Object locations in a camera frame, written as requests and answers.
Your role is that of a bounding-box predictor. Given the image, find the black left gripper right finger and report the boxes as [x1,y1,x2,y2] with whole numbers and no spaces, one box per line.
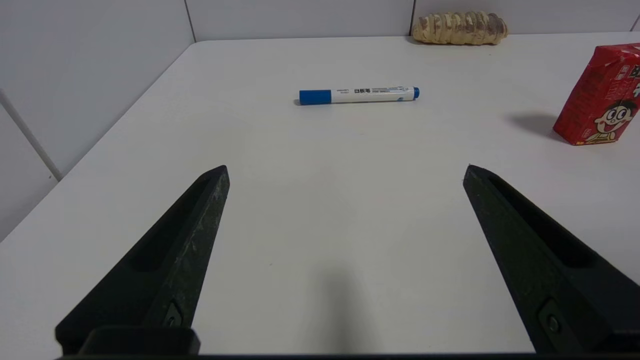
[462,164,640,353]

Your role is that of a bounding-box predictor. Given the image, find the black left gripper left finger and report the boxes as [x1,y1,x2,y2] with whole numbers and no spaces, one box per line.
[55,165,231,355]

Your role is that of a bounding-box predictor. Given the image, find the red cartoon milk carton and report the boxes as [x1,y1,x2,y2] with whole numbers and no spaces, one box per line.
[552,43,640,147]

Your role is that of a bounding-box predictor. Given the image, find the striped bread roll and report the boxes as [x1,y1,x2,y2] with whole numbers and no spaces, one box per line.
[412,11,509,46]

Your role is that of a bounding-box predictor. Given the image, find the blue capped whiteboard marker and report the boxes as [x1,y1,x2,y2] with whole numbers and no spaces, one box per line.
[298,86,421,106]

